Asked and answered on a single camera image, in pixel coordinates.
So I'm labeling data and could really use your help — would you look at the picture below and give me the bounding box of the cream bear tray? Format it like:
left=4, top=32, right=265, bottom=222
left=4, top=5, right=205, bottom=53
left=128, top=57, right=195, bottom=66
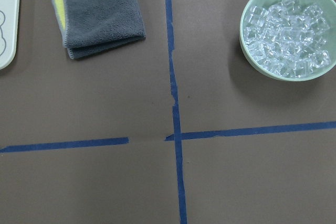
left=1, top=0, right=20, bottom=69

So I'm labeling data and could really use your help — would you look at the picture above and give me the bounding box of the grey folded cloth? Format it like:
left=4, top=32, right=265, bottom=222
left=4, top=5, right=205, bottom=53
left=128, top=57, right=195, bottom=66
left=51, top=0, right=146, bottom=59

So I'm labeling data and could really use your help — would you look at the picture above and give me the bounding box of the green bowl of ice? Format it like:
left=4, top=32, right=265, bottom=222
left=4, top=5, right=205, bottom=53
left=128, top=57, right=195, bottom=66
left=239, top=0, right=335, bottom=82

